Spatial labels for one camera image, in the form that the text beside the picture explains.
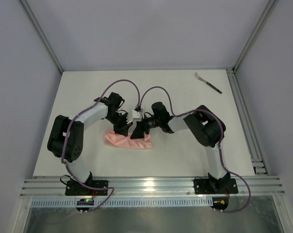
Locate aluminium front rail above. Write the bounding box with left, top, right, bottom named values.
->
left=20, top=176, right=285, bottom=198

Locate pink satin napkin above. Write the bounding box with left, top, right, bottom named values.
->
left=104, top=131, right=152, bottom=150

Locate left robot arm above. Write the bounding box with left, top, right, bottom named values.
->
left=47, top=92, right=132, bottom=191

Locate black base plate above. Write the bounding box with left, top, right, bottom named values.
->
left=65, top=180, right=109, bottom=196
left=193, top=177, right=239, bottom=195

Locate left frame post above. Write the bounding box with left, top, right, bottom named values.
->
left=18, top=0, right=64, bottom=74

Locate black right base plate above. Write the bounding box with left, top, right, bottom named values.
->
left=193, top=177, right=239, bottom=195

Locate aluminium right side rail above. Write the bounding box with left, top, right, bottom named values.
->
left=226, top=69, right=269, bottom=176

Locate right frame post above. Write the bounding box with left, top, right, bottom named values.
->
left=232, top=0, right=278, bottom=73

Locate right controller board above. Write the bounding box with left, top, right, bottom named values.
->
left=211, top=198, right=229, bottom=212

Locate controller board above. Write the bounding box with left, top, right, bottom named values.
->
left=76, top=198, right=94, bottom=212
left=211, top=198, right=229, bottom=212

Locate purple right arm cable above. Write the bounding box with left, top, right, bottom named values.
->
left=139, top=86, right=252, bottom=215

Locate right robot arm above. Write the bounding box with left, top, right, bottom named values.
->
left=130, top=102, right=230, bottom=193

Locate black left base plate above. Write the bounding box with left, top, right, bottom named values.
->
left=65, top=180, right=109, bottom=196

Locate aluminium rail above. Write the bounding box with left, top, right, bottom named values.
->
left=20, top=176, right=285, bottom=198
left=226, top=69, right=269, bottom=176

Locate slotted cable duct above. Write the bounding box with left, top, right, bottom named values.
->
left=30, top=196, right=212, bottom=208

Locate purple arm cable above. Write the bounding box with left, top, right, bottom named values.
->
left=61, top=79, right=140, bottom=214
left=139, top=86, right=252, bottom=215

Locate metal fork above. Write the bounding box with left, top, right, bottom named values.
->
left=194, top=72, right=223, bottom=94

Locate frame post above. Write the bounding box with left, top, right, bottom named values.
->
left=232, top=0, right=278, bottom=73
left=18, top=0, right=64, bottom=74

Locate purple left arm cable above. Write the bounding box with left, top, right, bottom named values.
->
left=61, top=79, right=140, bottom=214

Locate left controller board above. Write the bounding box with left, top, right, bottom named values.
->
left=76, top=198, right=94, bottom=212

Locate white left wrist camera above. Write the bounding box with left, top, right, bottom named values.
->
left=127, top=110, right=143, bottom=124

